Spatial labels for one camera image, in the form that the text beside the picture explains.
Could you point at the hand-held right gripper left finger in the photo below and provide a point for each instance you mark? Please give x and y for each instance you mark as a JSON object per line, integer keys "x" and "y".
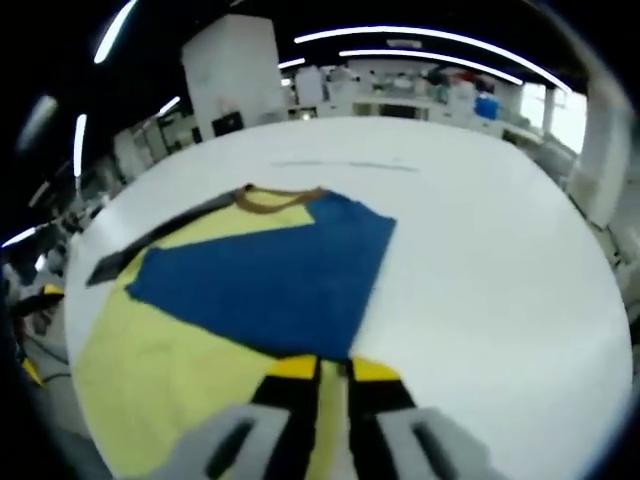
{"x": 280, "y": 425}

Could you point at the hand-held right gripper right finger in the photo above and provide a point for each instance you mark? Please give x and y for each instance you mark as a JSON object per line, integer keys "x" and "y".
{"x": 385, "y": 430}

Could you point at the yellow and blue garment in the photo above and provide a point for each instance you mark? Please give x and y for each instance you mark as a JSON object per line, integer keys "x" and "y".
{"x": 280, "y": 280}

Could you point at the short ceiling light strip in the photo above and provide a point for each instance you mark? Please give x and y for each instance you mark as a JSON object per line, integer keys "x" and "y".
{"x": 80, "y": 145}
{"x": 20, "y": 237}

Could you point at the row of white cabinets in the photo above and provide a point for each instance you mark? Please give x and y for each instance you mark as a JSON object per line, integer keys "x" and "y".
{"x": 155, "y": 142}

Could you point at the small ceiling light strip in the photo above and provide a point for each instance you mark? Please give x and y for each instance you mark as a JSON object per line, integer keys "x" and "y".
{"x": 291, "y": 63}
{"x": 169, "y": 105}

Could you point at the black box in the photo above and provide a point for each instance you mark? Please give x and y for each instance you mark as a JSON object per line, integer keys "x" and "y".
{"x": 227, "y": 125}

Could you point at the long straight ceiling light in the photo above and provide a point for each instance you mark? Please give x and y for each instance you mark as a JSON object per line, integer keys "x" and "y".
{"x": 114, "y": 32}

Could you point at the white square pillar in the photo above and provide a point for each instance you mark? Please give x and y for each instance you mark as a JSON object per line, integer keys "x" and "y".
{"x": 230, "y": 70}

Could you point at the cluttered white workbenches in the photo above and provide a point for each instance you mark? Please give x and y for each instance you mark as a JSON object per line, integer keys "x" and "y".
{"x": 400, "y": 97}

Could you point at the blue bin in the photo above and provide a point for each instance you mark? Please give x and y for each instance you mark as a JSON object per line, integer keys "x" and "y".
{"x": 487, "y": 106}

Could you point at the bright window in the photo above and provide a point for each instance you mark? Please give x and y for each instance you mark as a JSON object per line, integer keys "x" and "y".
{"x": 560, "y": 120}

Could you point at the long curved ceiling light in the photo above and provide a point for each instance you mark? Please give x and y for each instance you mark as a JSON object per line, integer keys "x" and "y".
{"x": 425, "y": 36}
{"x": 430, "y": 59}

